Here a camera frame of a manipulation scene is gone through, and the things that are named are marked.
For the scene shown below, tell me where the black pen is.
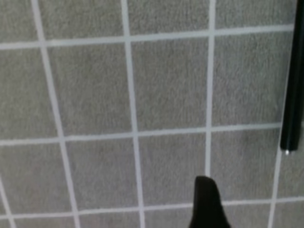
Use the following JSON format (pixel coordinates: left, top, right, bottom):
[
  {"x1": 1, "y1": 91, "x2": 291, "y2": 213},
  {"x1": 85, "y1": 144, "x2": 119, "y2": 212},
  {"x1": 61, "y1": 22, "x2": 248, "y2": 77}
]
[{"x1": 280, "y1": 0, "x2": 304, "y2": 155}]

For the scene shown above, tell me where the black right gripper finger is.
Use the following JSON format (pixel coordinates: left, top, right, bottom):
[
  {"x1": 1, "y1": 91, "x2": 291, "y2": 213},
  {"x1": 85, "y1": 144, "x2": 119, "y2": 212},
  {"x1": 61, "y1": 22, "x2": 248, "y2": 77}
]
[{"x1": 189, "y1": 176, "x2": 231, "y2": 228}]

